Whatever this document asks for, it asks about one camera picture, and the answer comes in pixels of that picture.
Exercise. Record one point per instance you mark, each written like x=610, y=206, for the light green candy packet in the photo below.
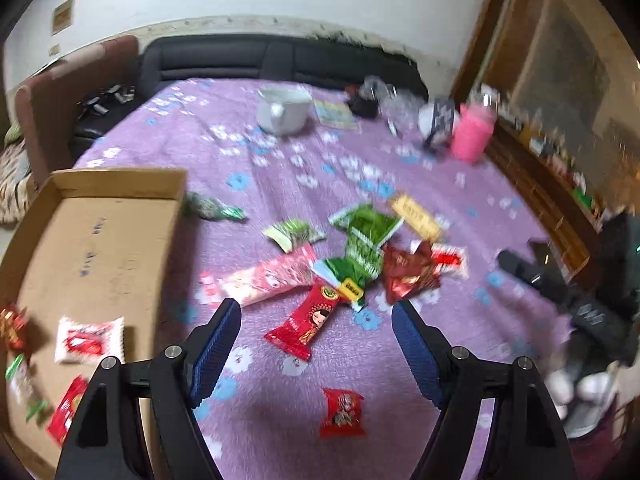
x=291, y=234

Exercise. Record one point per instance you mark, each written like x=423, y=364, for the dark green snack bag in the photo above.
x=351, y=274

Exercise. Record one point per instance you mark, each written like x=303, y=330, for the small red snack packet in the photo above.
x=344, y=415

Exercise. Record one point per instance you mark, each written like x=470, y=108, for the pink knitted sleeve bottle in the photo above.
x=474, y=129

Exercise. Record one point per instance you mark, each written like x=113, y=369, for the small red candy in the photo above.
x=13, y=328

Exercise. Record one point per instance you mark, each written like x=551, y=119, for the black small container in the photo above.
x=366, y=107

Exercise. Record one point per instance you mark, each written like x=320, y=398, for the yellow biscuit packet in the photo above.
x=418, y=218

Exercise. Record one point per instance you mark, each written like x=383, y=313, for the clear glass jar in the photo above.
x=402, y=107

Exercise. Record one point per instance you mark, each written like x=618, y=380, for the black sofa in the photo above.
x=323, y=63

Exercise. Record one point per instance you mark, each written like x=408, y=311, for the white ceramic mug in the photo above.
x=283, y=111

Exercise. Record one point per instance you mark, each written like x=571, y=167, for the red cartoon snack packet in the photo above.
x=295, y=334

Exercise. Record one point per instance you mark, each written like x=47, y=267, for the cardboard box tray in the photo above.
x=93, y=247

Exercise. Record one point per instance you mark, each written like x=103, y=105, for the brown armchair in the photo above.
x=46, y=105

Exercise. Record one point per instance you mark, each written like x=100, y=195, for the pink long snack packet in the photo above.
x=266, y=280

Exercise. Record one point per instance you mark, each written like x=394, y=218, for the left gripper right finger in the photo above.
x=453, y=380

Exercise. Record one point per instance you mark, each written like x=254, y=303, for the wooden side cabinet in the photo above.
x=570, y=227

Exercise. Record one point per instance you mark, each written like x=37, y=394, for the white red snack packet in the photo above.
x=448, y=260

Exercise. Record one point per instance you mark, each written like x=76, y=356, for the large red snack bag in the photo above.
x=405, y=273

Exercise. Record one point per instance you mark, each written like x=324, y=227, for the small green twisted candy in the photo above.
x=210, y=209

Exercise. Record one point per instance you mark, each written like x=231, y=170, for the small booklet on table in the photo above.
x=335, y=115

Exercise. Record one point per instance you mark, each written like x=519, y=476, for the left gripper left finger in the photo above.
x=181, y=378

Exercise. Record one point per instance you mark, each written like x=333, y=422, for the black phone stand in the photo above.
x=435, y=144

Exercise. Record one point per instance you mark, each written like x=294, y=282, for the white round bowl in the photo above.
x=430, y=121

